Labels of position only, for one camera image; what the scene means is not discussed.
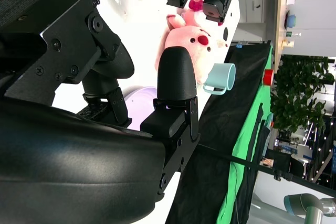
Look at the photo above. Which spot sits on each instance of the black backdrop cloth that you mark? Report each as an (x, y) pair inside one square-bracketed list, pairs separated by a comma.
[(223, 119)]

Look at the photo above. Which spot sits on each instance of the green leafy plant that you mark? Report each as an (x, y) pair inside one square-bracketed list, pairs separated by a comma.
[(296, 95)]

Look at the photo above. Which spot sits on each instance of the purple plastic plate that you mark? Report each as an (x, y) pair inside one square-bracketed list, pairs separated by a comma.
[(141, 103)]

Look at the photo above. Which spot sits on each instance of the wooden shelf panel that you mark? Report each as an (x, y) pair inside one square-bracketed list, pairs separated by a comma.
[(281, 11)]

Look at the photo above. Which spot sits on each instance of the white cabinet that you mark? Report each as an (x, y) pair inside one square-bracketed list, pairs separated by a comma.
[(252, 3)]

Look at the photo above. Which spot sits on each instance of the teal plastic cup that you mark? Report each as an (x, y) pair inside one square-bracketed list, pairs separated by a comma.
[(220, 77)]

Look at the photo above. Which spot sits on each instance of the pink plush doll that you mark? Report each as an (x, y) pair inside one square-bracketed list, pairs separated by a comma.
[(183, 37)]

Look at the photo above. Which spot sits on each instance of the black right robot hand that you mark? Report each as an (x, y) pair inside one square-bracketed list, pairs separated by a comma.
[(65, 161)]

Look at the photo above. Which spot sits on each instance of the black round table grommet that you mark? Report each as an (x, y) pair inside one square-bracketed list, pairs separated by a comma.
[(225, 33)]

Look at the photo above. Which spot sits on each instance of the green backdrop cloth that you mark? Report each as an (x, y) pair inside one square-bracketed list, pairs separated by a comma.
[(241, 129)]

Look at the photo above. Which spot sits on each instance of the blue bowl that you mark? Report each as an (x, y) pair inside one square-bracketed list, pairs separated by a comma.
[(291, 21)]

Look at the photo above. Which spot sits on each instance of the black metal pole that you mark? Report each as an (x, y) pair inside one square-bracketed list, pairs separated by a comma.
[(262, 167)]

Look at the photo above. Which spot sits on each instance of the grey teal robot arm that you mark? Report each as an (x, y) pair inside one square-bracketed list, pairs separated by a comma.
[(307, 205)]

